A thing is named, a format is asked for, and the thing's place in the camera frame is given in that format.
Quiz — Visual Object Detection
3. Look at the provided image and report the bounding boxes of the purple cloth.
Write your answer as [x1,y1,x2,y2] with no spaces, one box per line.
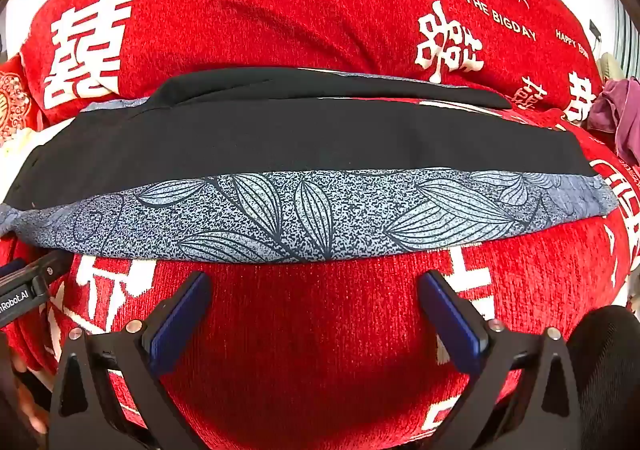
[587,77,640,166]

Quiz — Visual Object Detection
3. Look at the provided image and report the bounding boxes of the person's left hand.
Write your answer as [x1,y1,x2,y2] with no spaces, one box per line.
[10,355,50,435]

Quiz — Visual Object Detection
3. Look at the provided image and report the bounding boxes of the black pants with leaf print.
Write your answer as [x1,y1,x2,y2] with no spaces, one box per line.
[0,66,618,265]

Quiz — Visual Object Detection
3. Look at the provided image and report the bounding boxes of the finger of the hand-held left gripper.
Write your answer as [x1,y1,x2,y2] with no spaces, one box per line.
[0,249,75,283]

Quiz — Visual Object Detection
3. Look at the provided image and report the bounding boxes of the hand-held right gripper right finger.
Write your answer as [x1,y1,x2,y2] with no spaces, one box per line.
[417,270,583,450]

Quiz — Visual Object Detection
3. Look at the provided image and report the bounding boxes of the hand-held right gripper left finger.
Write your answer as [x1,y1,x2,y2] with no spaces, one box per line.
[47,271,213,450]

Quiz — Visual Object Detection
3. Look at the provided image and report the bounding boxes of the red printed blanket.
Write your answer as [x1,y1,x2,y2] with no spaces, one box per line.
[0,0,640,450]

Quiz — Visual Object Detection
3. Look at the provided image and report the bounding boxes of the beige cloth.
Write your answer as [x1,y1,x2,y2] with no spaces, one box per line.
[597,53,627,82]

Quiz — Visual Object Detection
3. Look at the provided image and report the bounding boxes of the red gold patterned cushion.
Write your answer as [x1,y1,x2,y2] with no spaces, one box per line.
[0,55,43,146]

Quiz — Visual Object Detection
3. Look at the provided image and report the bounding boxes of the white bed sheet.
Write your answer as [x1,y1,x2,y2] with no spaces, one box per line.
[0,129,57,201]

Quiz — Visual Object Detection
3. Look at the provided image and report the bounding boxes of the person's dark clothed leg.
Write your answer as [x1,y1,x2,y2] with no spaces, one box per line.
[567,305,640,450]

